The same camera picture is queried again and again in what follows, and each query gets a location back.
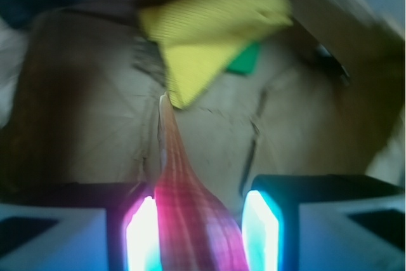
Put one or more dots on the green rectangular block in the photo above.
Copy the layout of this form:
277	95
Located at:
245	62

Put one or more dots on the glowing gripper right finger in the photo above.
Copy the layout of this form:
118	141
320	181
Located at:
327	222

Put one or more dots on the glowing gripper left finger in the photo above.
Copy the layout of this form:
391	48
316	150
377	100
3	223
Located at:
74	226

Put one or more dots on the brown spiral conch shell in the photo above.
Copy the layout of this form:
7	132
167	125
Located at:
196	231

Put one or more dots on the brown paper bag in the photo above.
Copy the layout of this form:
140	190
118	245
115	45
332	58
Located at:
327	97

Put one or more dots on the yellow microfiber cloth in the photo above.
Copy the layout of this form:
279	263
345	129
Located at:
199	39

